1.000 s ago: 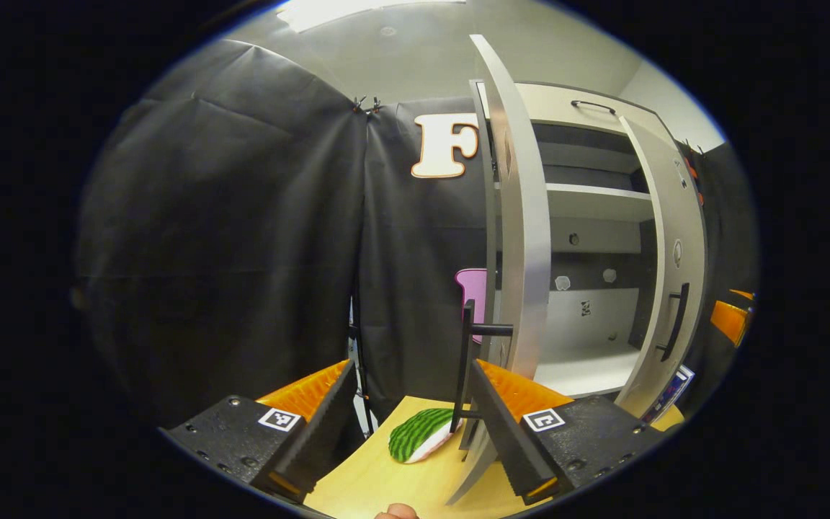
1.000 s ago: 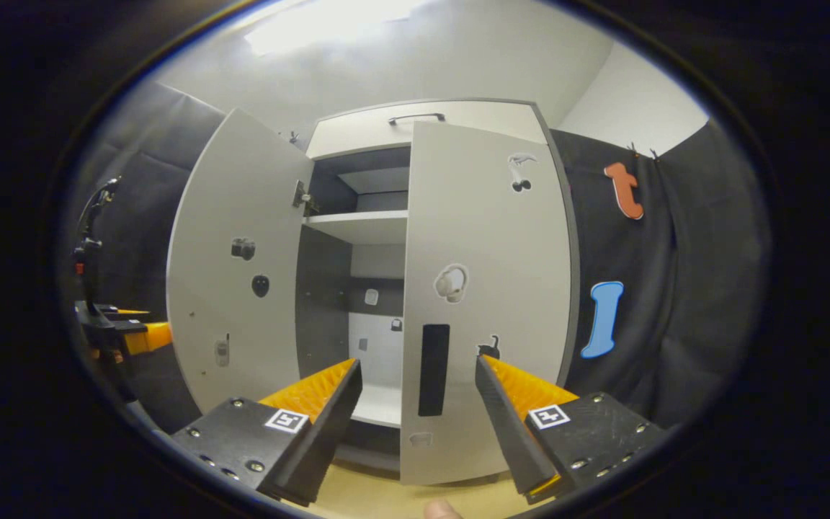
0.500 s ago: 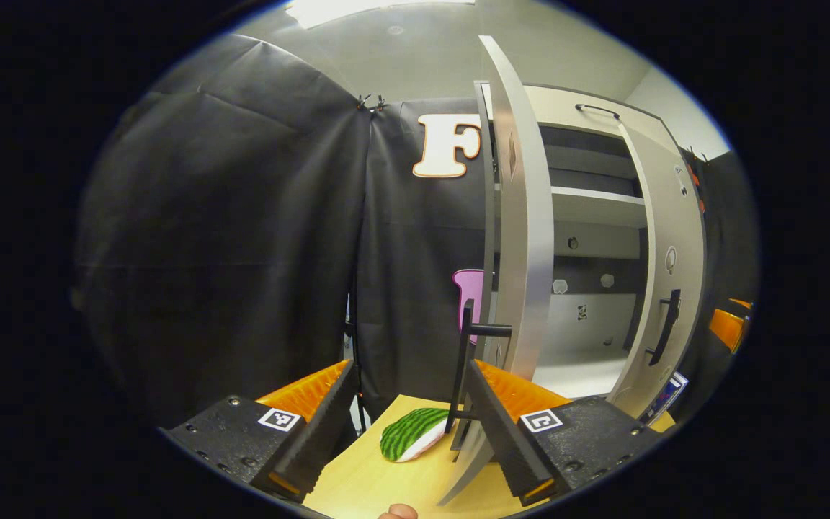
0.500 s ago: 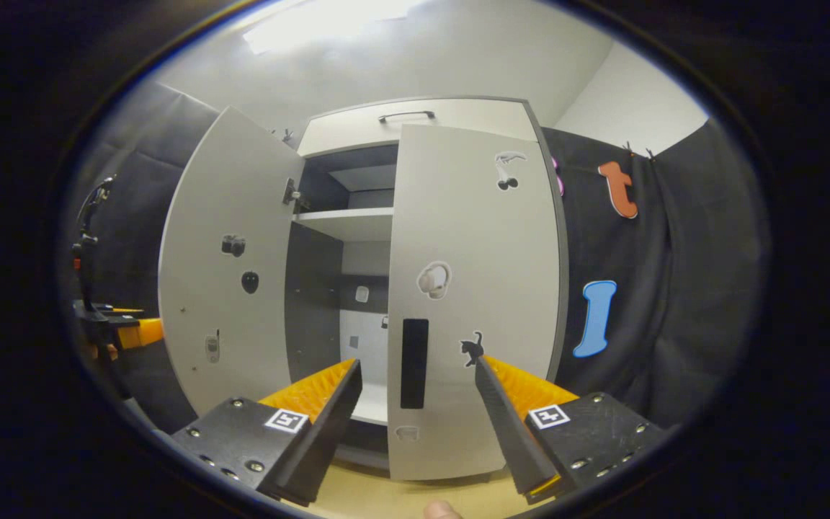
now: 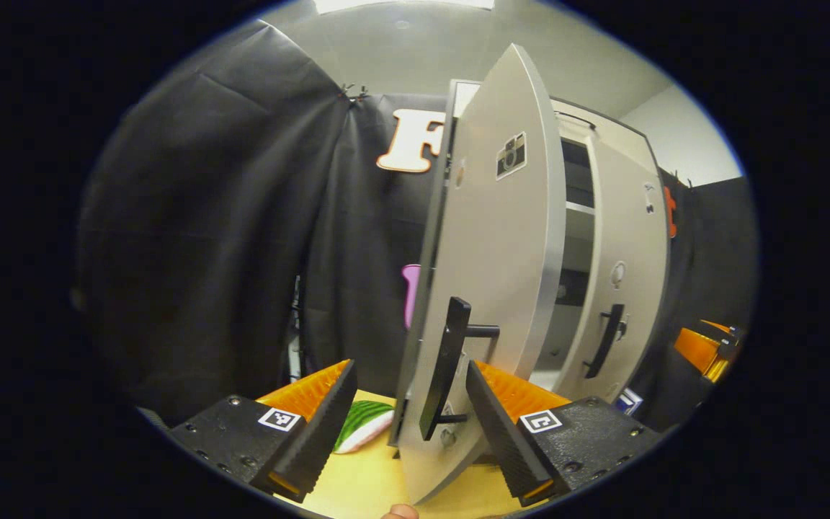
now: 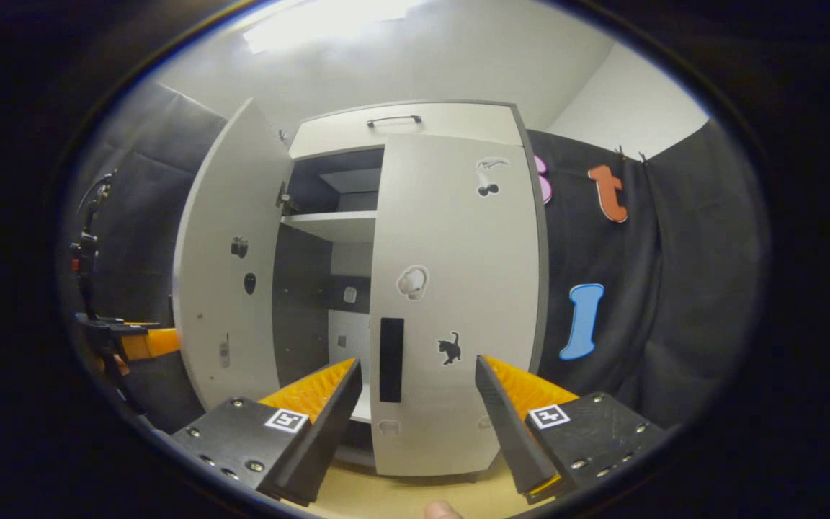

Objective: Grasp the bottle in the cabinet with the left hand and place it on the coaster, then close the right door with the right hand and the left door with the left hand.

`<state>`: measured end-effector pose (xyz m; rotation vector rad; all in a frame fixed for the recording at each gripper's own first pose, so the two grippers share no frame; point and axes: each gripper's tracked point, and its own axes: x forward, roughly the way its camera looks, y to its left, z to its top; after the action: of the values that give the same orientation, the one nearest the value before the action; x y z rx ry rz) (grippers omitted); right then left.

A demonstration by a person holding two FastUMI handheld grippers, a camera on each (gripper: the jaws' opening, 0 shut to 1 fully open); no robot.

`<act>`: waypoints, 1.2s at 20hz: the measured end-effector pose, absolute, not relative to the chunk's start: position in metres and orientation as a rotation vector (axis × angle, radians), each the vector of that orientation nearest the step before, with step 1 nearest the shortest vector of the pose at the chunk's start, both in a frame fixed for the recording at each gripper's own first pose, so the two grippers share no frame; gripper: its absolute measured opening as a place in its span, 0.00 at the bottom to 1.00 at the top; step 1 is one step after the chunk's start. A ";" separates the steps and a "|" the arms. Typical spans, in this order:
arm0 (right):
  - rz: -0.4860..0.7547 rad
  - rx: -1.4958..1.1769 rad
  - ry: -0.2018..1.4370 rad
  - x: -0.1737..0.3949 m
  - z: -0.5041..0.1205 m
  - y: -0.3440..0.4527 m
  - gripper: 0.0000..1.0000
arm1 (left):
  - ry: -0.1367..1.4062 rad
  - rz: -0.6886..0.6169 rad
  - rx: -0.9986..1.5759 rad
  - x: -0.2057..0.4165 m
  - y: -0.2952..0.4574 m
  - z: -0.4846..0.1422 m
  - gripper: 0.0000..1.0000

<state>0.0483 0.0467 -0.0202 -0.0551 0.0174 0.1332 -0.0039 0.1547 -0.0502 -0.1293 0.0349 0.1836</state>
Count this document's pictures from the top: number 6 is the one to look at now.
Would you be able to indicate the grey white cabinet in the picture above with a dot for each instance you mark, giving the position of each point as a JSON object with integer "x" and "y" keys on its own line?
{"x": 303, "y": 288}

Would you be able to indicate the white cabinet door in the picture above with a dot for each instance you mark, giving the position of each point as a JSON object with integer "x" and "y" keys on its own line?
{"x": 458, "y": 252}
{"x": 228, "y": 216}

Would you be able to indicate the ceiling light panel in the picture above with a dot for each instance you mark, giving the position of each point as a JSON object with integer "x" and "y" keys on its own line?
{"x": 328, "y": 21}

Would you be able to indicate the black backdrop cloth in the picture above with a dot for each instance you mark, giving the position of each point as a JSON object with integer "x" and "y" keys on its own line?
{"x": 674, "y": 303}

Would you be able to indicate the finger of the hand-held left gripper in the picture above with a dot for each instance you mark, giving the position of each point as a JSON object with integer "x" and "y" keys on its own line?
{"x": 155, "y": 342}

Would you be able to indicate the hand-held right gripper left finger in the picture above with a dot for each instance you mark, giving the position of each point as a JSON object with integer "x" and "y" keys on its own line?
{"x": 325, "y": 425}

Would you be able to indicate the white cabinet shelf board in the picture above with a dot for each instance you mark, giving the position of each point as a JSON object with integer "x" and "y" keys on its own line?
{"x": 336, "y": 225}
{"x": 362, "y": 407}

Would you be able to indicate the white cabinet drawer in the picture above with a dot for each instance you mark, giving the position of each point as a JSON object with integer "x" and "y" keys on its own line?
{"x": 336, "y": 137}

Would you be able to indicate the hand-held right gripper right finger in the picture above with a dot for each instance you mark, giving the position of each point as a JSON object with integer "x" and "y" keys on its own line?
{"x": 509, "y": 425}

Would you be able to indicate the metal door hinge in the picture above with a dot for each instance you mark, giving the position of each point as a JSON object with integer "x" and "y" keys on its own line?
{"x": 284, "y": 198}

